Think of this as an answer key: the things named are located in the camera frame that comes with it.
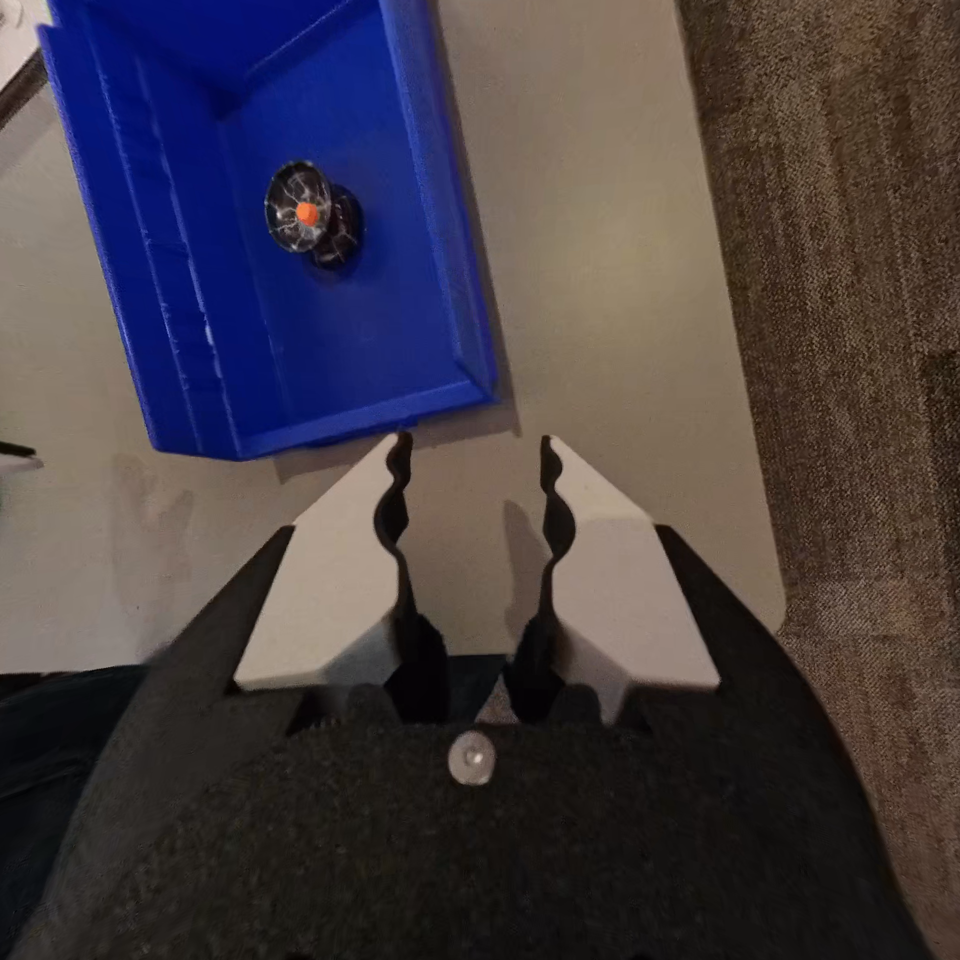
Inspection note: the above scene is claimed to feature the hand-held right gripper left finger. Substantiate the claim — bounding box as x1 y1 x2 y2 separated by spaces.
234 431 451 726

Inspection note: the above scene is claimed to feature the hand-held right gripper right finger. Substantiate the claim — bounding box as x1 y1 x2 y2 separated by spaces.
501 433 723 726

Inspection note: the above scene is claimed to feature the white desk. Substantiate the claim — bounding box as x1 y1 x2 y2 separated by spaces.
0 0 789 676

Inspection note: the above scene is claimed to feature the blue plastic bin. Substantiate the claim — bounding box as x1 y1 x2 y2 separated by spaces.
36 0 502 462

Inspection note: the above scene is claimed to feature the person's dark trouser leg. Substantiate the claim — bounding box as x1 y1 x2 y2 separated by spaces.
0 663 155 942

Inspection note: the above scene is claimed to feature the black marbled yo-yo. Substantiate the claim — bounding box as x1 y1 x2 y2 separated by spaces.
264 159 366 271

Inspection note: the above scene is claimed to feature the white side table black edge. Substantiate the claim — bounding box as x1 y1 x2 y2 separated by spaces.
0 0 51 129

